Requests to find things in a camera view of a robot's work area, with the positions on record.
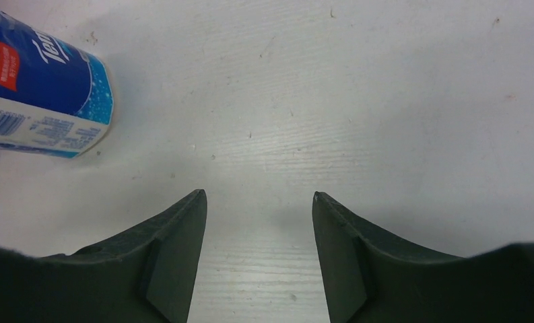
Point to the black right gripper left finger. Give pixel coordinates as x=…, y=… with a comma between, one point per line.
x=143, y=274

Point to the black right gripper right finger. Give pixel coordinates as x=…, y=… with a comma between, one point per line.
x=372, y=275

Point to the blue Tempo packaged roll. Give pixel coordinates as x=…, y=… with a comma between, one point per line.
x=55, y=99

